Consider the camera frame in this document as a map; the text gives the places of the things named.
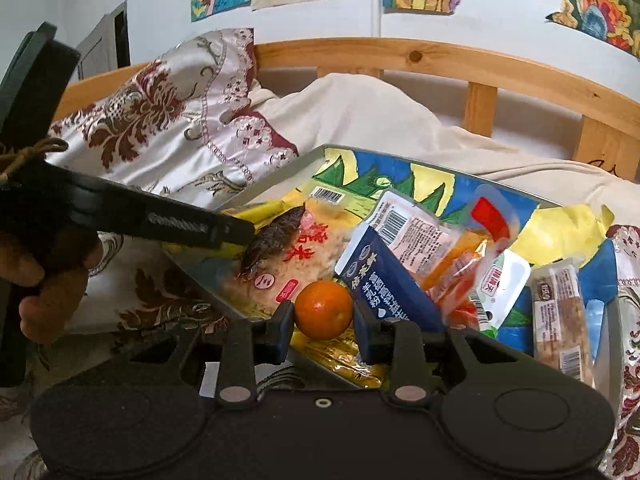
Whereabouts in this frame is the clear packet white label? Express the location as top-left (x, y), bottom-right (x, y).
top-left (367, 190), bottom-right (458, 261)

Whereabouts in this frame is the floral satin blanket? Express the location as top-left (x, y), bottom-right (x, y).
top-left (0, 27), bottom-right (640, 480)

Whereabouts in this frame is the colourful dinosaur drawing paper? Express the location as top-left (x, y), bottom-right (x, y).
top-left (280, 147), bottom-right (618, 361)

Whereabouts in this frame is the orange sausage packet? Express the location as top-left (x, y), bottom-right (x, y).
top-left (420, 185), bottom-right (521, 326)

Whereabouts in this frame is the colourful cardboard box tray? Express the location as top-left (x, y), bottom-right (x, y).
top-left (160, 144), bottom-right (621, 401)

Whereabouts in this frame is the gold yellow snack packet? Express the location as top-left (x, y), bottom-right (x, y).
top-left (292, 330), bottom-right (393, 392)

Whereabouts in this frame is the person's left hand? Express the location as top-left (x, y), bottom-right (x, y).
top-left (0, 232), bottom-right (104, 346)

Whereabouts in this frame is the rice cracker packet red print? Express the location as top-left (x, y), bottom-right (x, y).
top-left (220, 180), bottom-right (353, 322)

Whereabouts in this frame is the dark blue snack packet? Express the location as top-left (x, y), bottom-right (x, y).
top-left (334, 225), bottom-right (448, 333)

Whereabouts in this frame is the grey door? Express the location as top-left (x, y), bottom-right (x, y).
top-left (75, 2), bottom-right (131, 81)

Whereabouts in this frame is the green seaweed snack packet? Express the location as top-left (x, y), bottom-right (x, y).
top-left (470, 250), bottom-right (532, 338)

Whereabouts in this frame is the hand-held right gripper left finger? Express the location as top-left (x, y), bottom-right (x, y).
top-left (127, 300), bottom-right (297, 408)

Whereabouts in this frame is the green hill flowers wall poster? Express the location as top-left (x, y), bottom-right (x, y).
top-left (545, 0), bottom-right (640, 59)

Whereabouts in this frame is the wooden bed frame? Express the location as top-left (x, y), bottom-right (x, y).
top-left (50, 37), bottom-right (640, 183)

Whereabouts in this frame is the dark brown dried snack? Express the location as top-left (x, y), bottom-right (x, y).
top-left (236, 205), bottom-right (307, 281)

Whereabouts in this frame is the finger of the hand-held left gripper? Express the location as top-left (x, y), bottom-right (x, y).
top-left (65, 170), bottom-right (257, 252)

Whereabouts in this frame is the cream pillow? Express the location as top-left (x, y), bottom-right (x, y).
top-left (245, 72), bottom-right (640, 221)

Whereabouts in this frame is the tangerine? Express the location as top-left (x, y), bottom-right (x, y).
top-left (294, 280), bottom-right (354, 341)

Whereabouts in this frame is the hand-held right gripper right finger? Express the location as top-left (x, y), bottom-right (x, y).
top-left (352, 300), bottom-right (531, 408)

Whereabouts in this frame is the clear nut bar packet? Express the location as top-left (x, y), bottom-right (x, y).
top-left (531, 257), bottom-right (597, 388)

